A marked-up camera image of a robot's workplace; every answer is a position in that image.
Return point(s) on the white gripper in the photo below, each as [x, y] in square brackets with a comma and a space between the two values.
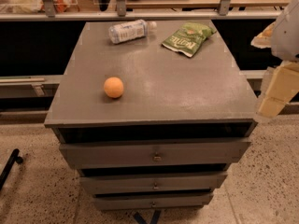
[287, 36]

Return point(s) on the orange fruit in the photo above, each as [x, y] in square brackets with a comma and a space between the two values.
[113, 87]

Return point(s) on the clear plastic water bottle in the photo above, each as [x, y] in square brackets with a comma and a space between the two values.
[130, 30]

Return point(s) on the green chip bag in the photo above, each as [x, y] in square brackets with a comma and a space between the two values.
[189, 38]

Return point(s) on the grey drawer cabinet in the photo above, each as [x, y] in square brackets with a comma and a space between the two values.
[167, 97]

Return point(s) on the top grey drawer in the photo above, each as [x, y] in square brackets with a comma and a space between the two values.
[159, 153]

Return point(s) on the grey drawer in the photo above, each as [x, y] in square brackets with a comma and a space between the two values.
[149, 183]
[159, 153]
[153, 201]

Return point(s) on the middle grey drawer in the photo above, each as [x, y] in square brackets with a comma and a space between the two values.
[149, 183]

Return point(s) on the bottom grey drawer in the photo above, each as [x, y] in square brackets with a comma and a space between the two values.
[153, 201]

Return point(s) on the black pole on floor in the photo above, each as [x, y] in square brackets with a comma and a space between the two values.
[13, 158]

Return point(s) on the metal shelf rail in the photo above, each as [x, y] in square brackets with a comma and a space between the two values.
[119, 13]

